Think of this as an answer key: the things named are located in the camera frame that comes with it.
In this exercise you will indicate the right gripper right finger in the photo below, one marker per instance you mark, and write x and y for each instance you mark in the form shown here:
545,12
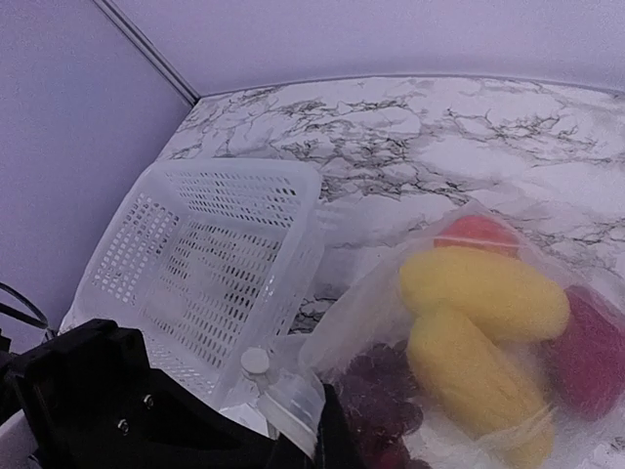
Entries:
335,448

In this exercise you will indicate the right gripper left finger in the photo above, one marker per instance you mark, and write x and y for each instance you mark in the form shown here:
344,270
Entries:
92,400

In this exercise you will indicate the clear zip top bag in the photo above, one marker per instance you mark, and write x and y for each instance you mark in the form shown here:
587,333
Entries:
581,372

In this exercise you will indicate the white plastic basket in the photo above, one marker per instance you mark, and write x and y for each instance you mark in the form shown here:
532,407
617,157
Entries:
208,258

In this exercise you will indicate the yellow fake corn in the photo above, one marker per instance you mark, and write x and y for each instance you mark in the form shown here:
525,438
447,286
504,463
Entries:
479,388
507,299

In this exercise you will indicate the purple fake grapes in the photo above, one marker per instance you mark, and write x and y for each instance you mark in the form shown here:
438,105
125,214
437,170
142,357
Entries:
378,394

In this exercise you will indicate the red fake fruit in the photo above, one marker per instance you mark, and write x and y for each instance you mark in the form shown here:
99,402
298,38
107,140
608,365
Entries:
479,232

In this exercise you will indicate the left aluminium frame post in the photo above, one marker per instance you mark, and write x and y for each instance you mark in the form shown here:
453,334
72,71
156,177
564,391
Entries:
148,50

